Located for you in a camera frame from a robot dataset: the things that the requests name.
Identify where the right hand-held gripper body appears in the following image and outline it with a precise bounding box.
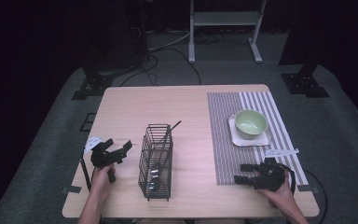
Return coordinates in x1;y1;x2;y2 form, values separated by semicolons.
251;148;300;192

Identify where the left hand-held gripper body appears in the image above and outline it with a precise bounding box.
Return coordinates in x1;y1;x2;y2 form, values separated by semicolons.
83;135;129;185

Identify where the black wire cutlery basket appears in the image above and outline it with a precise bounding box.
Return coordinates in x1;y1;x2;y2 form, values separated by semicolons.
137;123;174;202

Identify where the light green bowl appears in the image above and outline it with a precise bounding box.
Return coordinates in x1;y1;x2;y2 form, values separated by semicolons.
234;108;269;140

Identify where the person's right hand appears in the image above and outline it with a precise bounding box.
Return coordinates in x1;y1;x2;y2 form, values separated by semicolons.
255;169;296;209

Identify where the person's left hand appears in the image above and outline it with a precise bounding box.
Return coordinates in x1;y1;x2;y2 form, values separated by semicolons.
89;163;117;203

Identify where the white square plate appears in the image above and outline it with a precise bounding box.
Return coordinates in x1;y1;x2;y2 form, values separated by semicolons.
227;114;273;147

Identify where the black tape square mark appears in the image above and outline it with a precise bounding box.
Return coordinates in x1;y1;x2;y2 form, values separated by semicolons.
79;112;97;133

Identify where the grey tape strip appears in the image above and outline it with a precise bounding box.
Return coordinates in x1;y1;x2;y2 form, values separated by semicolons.
60;185;83;194
297;184;320;193

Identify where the grey striped placemat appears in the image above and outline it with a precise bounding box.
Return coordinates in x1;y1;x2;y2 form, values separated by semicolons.
207;91;310;187

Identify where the black stand base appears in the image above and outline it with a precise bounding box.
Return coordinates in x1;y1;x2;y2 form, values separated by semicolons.
279;62;331;99
71;66;115;101

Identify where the dark equipment cabinet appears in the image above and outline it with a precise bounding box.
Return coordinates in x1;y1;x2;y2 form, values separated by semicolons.
103;0;152;71

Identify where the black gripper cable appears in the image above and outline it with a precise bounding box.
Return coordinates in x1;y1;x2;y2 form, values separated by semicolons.
79;151;93;191
279;162;329;224

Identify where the black floor cable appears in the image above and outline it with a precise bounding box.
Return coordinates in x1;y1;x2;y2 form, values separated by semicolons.
164;47;202;86
118;54;159;88

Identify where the grey floor cable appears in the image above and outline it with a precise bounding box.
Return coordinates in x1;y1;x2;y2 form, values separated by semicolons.
148;30;191;52

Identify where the white metal stand frame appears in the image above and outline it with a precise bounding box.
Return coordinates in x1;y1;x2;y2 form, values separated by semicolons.
187;0;268;64

